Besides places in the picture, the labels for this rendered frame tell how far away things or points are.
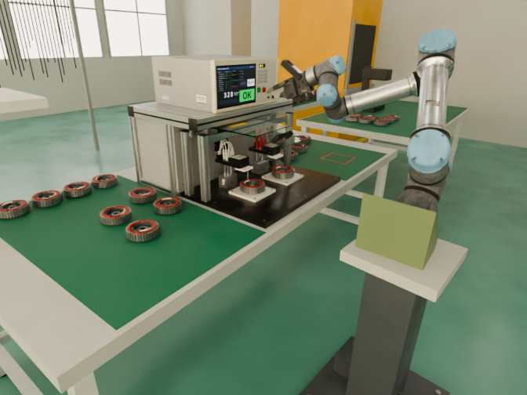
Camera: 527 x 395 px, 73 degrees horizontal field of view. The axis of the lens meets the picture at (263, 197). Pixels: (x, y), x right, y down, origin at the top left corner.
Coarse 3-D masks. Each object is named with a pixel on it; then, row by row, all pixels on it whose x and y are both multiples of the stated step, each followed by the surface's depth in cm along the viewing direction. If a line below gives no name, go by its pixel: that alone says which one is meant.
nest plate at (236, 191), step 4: (236, 188) 160; (268, 188) 161; (232, 192) 156; (236, 192) 156; (240, 192) 156; (264, 192) 157; (268, 192) 157; (272, 192) 158; (240, 196) 154; (244, 196) 152; (248, 196) 152; (252, 196) 153; (256, 196) 153; (260, 196) 153; (264, 196) 154; (252, 200) 150; (256, 200) 150
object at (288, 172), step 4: (272, 168) 176; (276, 168) 175; (280, 168) 178; (284, 168) 178; (288, 168) 177; (292, 168) 176; (272, 172) 174; (276, 172) 171; (280, 172) 170; (284, 172) 170; (288, 172) 171; (292, 172) 172; (276, 176) 172; (280, 176) 171; (284, 176) 171; (288, 176) 171; (292, 176) 173
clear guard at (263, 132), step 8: (248, 120) 159; (256, 120) 160; (216, 128) 144; (224, 128) 144; (232, 128) 145; (240, 128) 145; (248, 128) 145; (256, 128) 146; (264, 128) 146; (272, 128) 146; (280, 128) 146; (288, 128) 149; (256, 136) 134; (264, 136) 137; (272, 136) 140; (296, 136) 150; (264, 144) 134; (272, 144) 137; (280, 144) 140; (288, 144) 144
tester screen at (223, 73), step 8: (224, 72) 144; (232, 72) 148; (240, 72) 151; (248, 72) 155; (224, 80) 145; (232, 80) 149; (224, 88) 146; (232, 88) 150; (240, 88) 154; (248, 88) 158; (224, 104) 149; (232, 104) 153
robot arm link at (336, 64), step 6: (330, 60) 137; (336, 60) 135; (342, 60) 138; (318, 66) 140; (324, 66) 138; (330, 66) 137; (336, 66) 135; (342, 66) 137; (318, 72) 140; (336, 72) 137; (342, 72) 137; (318, 78) 142
